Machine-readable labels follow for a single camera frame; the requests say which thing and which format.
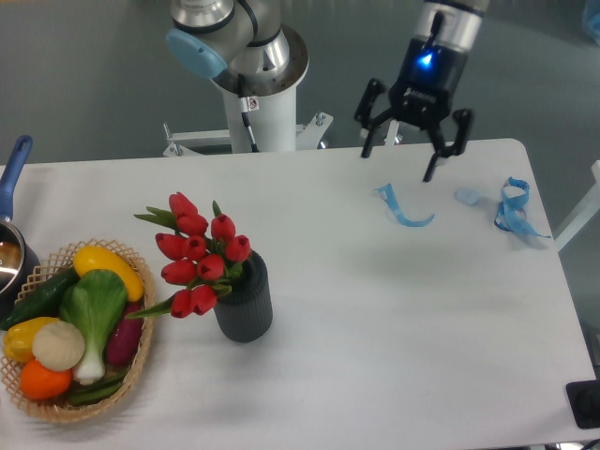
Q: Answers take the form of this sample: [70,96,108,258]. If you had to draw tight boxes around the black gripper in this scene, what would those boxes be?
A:
[353,1,489,183]

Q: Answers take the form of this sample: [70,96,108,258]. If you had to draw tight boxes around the red tulip bouquet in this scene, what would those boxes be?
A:
[126,192,253,320]

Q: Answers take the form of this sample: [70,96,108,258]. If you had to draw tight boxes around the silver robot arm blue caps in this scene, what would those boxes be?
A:
[166,1,488,181]

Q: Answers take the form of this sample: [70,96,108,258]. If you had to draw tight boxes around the dark grey ribbed vase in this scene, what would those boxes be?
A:
[215,251,273,343]

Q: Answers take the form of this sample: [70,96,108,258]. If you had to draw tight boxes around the blue ribbon strip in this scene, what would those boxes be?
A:
[374,183,435,228]

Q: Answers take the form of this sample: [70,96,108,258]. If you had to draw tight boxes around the blue tangled ribbon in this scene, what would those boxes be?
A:
[494,176,550,238]

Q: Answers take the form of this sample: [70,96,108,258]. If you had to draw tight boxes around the black device table corner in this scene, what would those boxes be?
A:
[565,380,599,429]

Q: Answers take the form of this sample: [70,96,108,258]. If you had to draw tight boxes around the purple sweet potato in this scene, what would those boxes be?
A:
[105,303,143,367]

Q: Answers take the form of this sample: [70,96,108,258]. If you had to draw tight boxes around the green bok choy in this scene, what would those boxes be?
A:
[59,269,128,385]

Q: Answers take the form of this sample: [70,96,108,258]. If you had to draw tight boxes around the woven wicker basket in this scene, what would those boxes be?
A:
[1,238,156,424]

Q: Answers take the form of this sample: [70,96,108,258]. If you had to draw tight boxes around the dark green cucumber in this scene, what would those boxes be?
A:
[1,267,80,331]

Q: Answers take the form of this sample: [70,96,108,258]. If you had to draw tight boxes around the green bean pods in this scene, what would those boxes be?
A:
[66,372,126,407]

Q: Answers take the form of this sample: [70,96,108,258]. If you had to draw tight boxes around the yellow bell pepper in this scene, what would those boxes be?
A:
[4,317,59,363]

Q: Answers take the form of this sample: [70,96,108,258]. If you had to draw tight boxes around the orange fruit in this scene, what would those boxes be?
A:
[20,359,72,400]

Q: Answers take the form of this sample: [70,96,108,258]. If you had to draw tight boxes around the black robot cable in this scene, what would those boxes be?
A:
[236,72,261,154]

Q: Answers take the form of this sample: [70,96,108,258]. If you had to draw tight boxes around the white frame right edge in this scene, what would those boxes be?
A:
[554,160,599,252]

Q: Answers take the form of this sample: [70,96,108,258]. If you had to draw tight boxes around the blue handled saucepan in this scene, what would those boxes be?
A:
[1,135,39,320]

